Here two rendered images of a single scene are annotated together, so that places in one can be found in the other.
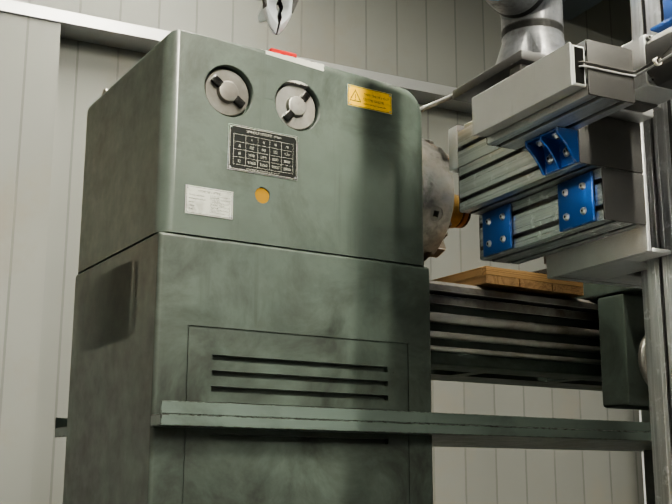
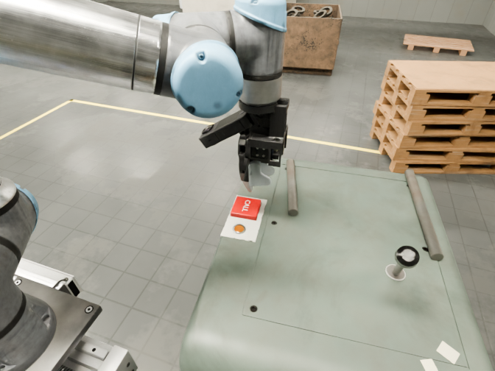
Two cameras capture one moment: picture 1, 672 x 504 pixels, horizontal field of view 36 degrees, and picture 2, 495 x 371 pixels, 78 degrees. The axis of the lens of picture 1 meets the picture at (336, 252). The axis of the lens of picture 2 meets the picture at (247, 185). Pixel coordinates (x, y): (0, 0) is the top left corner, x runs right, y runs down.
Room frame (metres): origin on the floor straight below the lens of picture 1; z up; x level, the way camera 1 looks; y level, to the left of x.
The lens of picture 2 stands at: (2.32, -0.24, 1.75)
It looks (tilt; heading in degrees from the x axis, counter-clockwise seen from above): 40 degrees down; 135
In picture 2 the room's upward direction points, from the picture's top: straight up
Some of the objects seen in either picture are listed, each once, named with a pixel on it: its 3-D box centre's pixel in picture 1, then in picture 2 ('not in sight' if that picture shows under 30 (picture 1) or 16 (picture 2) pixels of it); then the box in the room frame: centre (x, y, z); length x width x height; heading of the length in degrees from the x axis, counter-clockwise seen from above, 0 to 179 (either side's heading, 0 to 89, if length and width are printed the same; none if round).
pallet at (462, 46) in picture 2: not in sight; (436, 44); (0.39, 6.99, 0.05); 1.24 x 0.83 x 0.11; 23
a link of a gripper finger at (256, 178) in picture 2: (279, 18); (257, 179); (1.99, 0.12, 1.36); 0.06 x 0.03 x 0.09; 31
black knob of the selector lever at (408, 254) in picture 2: not in sight; (404, 258); (2.28, 0.12, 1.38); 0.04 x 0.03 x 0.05; 122
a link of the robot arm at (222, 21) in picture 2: not in sight; (194, 45); (1.94, 0.03, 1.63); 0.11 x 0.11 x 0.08; 58
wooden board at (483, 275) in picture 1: (486, 292); not in sight; (2.52, -0.37, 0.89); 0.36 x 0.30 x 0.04; 32
